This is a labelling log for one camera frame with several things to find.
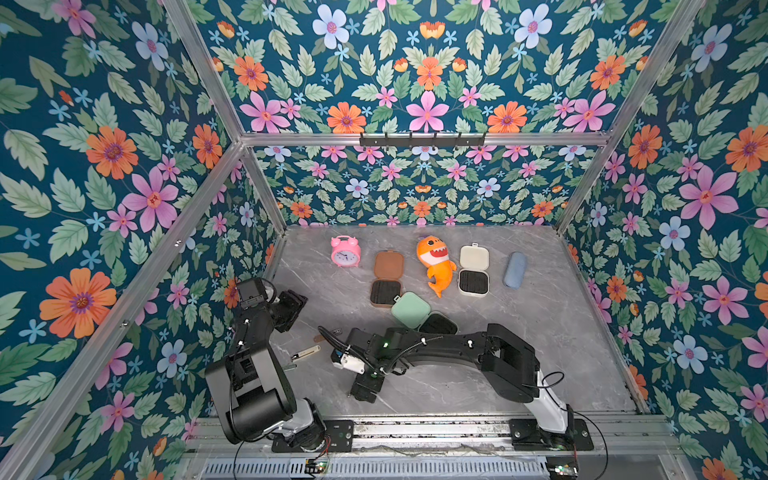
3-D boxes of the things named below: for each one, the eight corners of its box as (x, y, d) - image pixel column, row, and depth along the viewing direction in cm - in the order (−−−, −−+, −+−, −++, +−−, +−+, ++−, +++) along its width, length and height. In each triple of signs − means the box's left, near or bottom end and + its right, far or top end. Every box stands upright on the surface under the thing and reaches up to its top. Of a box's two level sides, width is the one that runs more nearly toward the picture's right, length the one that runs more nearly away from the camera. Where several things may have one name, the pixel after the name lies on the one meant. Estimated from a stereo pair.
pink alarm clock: (335, 267, 110) (329, 247, 101) (337, 256, 113) (331, 235, 104) (360, 267, 110) (355, 247, 101) (361, 256, 113) (357, 235, 104)
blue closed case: (500, 285, 105) (502, 281, 103) (508, 253, 114) (510, 249, 112) (519, 291, 103) (521, 287, 101) (526, 259, 113) (528, 254, 111)
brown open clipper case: (370, 307, 99) (369, 302, 97) (374, 256, 113) (374, 250, 111) (403, 307, 99) (403, 302, 97) (403, 256, 113) (403, 250, 111)
